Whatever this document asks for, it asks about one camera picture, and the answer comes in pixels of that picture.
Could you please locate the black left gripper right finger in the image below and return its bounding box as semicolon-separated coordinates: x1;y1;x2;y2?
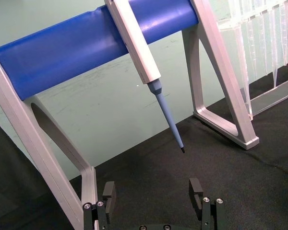
189;178;226;230

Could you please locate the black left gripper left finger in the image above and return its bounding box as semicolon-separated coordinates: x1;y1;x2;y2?
83;181;118;230

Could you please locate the black table cloth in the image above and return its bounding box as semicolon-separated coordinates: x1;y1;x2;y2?
0;64;288;230

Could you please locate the clear acrylic tube rack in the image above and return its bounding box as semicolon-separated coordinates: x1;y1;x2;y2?
216;0;288;117

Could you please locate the white pipette with blue tip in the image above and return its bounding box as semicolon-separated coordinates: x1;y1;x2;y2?
104;0;186;154

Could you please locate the silver stand with blue bar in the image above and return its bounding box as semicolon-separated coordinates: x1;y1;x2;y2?
0;0;260;230

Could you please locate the clear conical plastic tube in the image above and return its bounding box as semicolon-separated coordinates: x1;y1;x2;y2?
270;4;283;87

